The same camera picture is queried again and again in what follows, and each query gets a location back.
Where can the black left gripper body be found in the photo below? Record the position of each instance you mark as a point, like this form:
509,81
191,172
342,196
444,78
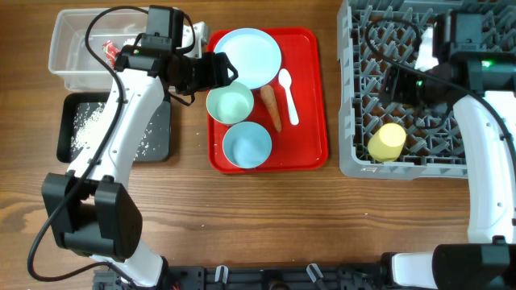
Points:
201,73

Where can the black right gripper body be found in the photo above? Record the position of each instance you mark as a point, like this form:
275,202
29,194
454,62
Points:
410,89

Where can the mint green bowl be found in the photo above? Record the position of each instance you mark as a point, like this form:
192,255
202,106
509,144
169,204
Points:
231,104

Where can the yellow plastic cup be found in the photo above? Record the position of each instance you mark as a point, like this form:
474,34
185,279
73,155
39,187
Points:
387,143

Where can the red snack wrapper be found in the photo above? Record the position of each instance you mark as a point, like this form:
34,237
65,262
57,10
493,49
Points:
110,52

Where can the light blue bowl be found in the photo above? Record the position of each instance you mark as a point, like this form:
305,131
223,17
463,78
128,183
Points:
247,145

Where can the white rice pile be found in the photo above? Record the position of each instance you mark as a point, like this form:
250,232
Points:
84,124

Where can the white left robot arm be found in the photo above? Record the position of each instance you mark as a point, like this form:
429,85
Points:
89,209

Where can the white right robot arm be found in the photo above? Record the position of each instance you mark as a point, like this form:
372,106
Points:
478,88

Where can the grey dishwasher rack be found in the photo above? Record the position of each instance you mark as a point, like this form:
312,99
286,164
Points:
428,153

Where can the black waste tray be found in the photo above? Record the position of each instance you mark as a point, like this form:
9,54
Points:
160,137

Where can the clear plastic waste bin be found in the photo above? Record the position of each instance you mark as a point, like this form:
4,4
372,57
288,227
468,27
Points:
76,50

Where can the crumpled white tissue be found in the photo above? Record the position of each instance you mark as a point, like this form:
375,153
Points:
130,42

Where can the light blue plate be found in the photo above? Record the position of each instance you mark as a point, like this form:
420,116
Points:
254,53

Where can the orange carrot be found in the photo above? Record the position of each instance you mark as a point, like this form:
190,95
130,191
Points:
268,98

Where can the white plastic spoon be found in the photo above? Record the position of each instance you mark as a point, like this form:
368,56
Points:
285,81

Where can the red plastic tray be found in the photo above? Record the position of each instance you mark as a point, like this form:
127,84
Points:
299,147

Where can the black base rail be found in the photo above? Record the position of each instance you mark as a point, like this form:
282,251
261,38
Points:
311,277

